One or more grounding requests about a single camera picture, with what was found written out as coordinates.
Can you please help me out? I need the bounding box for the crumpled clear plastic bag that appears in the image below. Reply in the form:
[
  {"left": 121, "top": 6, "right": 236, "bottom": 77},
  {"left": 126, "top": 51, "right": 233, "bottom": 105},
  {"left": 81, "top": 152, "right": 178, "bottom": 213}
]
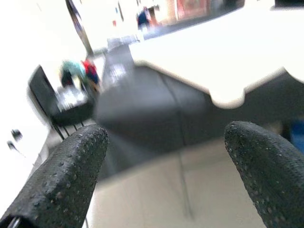
[{"left": 56, "top": 86, "right": 90, "bottom": 107}]

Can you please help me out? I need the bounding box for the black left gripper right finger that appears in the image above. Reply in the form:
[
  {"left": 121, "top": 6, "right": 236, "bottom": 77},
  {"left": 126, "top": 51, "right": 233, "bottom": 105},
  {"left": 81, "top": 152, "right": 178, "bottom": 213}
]
[{"left": 224, "top": 121, "right": 304, "bottom": 228}]

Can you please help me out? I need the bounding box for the white plastic table top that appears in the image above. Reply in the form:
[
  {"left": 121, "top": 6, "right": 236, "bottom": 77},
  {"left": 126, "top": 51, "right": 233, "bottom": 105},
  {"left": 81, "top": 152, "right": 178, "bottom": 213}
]
[{"left": 129, "top": 0, "right": 304, "bottom": 110}]

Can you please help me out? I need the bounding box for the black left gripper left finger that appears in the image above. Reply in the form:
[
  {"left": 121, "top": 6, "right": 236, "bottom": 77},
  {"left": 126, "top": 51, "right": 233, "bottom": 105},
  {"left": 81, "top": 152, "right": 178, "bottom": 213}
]
[{"left": 0, "top": 124, "right": 110, "bottom": 228}]

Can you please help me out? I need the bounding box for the black fabric bag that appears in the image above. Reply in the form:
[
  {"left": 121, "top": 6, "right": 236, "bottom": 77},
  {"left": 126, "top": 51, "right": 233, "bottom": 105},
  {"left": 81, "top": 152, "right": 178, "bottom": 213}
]
[{"left": 28, "top": 65, "right": 95, "bottom": 125}]

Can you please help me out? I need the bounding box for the red garment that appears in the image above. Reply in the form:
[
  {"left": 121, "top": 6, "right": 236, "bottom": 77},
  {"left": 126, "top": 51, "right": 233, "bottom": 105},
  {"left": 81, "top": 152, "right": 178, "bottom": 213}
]
[{"left": 82, "top": 59, "right": 100, "bottom": 84}]

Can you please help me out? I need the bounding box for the teal cloth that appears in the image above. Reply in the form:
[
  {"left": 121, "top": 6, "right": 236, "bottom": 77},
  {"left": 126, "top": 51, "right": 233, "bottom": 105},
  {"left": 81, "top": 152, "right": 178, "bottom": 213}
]
[{"left": 60, "top": 59, "right": 86, "bottom": 79}]

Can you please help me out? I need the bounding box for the black tablecloth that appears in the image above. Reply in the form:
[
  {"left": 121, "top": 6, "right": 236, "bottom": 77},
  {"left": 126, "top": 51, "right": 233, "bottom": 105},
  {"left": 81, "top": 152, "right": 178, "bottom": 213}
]
[{"left": 94, "top": 35, "right": 304, "bottom": 181}]

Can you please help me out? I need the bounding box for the blue box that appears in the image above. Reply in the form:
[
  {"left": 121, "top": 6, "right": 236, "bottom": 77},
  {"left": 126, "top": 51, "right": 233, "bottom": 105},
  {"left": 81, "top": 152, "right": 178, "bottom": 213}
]
[{"left": 288, "top": 121, "right": 304, "bottom": 148}]

